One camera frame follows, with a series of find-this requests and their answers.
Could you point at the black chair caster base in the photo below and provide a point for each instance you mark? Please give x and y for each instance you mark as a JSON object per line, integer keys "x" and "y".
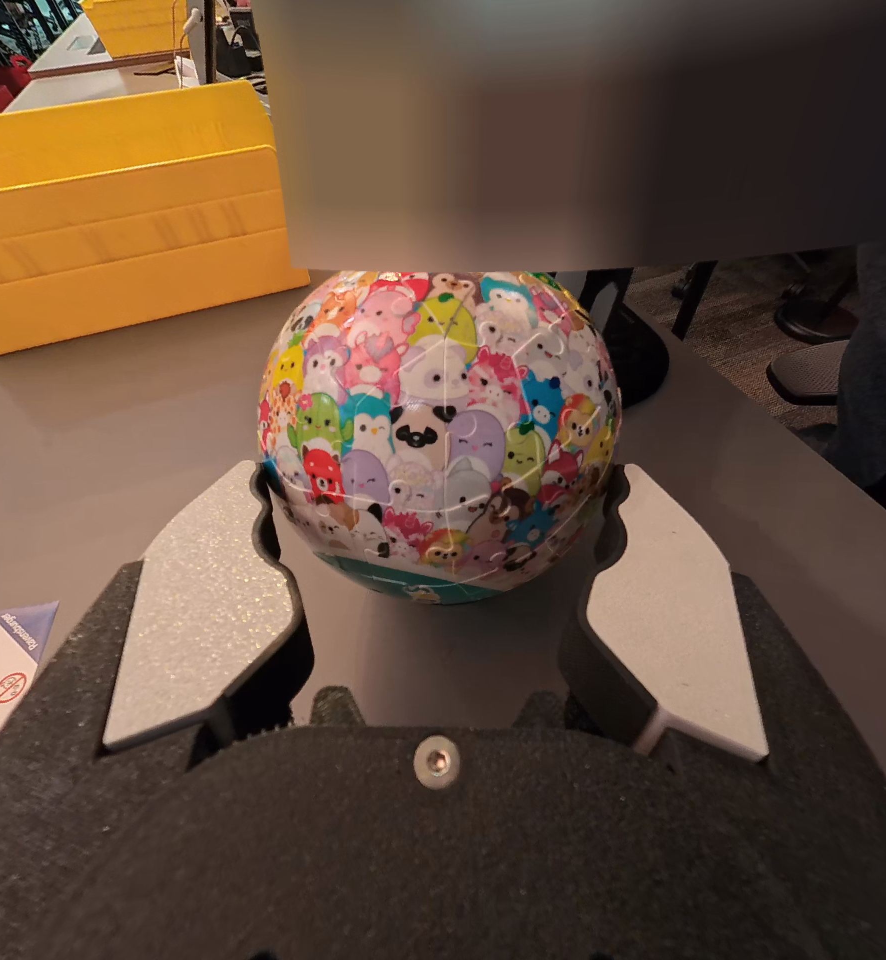
{"x": 818, "y": 307}

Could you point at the black chair armrest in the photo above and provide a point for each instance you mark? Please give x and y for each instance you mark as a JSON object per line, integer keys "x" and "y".
{"x": 807, "y": 371}

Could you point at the black quilted wrist rest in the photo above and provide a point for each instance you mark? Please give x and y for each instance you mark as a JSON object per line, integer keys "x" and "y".
{"x": 638, "y": 352}

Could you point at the yellow plastic bin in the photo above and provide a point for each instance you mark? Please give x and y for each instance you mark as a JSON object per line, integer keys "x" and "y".
{"x": 135, "y": 22}
{"x": 112, "y": 225}

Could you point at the black furniture leg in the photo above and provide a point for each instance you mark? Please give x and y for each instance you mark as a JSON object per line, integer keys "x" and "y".
{"x": 694, "y": 300}

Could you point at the person's dark trousers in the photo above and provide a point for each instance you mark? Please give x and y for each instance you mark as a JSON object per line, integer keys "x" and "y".
{"x": 885, "y": 390}

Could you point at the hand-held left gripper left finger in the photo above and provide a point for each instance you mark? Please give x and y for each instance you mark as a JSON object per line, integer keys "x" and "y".
{"x": 202, "y": 622}

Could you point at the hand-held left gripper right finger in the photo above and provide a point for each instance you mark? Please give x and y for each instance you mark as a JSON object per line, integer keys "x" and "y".
{"x": 675, "y": 622}

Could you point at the colourful cartoon puzzle ball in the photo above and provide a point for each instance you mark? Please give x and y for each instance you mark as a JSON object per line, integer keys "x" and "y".
{"x": 443, "y": 435}

